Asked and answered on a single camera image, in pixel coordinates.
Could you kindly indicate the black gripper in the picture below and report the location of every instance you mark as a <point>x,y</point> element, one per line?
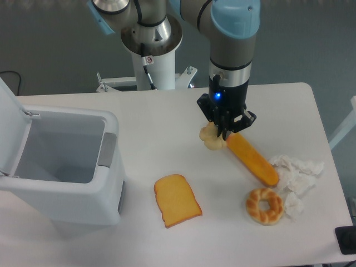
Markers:
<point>229,98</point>

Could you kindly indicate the pale round knotted bread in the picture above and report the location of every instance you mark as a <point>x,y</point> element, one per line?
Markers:
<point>208,134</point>

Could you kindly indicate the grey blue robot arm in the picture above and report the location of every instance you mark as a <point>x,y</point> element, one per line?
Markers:
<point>230,27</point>

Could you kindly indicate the white grey trash can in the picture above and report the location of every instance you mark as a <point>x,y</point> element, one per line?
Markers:
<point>64,162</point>

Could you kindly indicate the long orange baguette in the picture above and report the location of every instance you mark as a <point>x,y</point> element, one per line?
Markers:
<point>252,159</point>

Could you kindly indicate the crumpled white tissue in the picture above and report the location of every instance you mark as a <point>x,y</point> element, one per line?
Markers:
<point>296,178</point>

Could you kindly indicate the orange toast slice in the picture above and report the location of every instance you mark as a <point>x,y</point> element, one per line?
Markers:
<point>176,200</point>

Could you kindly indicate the black device at table edge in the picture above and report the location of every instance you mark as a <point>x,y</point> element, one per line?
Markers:
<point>346,239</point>

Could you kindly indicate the braided ring bread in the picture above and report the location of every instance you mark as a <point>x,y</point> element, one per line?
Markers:
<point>264,206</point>

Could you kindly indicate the white frame at right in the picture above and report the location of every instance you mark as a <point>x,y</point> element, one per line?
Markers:
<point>344,127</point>

